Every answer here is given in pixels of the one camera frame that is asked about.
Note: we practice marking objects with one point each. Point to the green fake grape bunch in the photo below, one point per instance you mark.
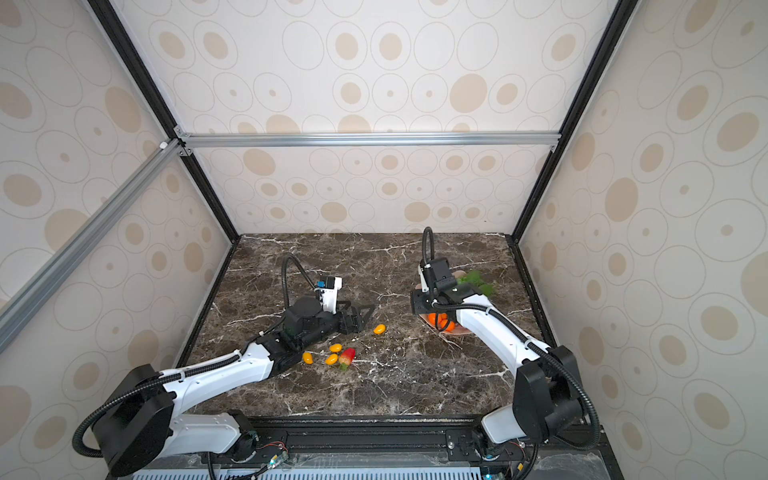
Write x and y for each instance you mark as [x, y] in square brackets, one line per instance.
[475, 279]

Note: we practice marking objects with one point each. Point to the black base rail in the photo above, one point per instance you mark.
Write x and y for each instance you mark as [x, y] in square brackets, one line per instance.
[376, 448]

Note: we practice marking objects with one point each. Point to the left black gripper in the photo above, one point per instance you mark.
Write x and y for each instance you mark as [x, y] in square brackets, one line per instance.
[356, 325]

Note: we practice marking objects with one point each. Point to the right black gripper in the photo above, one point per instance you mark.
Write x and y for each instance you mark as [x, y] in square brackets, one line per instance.
[417, 302]

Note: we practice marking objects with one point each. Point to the fake orange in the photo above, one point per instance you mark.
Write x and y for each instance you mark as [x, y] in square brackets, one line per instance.
[441, 322]

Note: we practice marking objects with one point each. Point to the fake strawberry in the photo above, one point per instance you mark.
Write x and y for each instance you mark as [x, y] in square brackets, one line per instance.
[346, 358]

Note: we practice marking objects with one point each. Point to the horizontal aluminium frame bar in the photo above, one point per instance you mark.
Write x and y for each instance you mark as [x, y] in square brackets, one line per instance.
[378, 139]

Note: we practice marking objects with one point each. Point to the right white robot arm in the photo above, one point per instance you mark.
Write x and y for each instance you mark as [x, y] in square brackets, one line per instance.
[549, 401]

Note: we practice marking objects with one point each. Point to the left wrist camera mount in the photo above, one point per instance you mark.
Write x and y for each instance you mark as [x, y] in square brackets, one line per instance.
[327, 289]

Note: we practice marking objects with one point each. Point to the slanted aluminium frame bar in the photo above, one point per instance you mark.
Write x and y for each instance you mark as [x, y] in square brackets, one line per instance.
[38, 290]

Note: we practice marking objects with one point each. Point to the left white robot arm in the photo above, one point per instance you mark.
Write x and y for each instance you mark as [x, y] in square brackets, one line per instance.
[147, 416]

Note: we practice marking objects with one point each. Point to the pink scalloped fruit bowl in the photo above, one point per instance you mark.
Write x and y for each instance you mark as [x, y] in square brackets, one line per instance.
[459, 330]

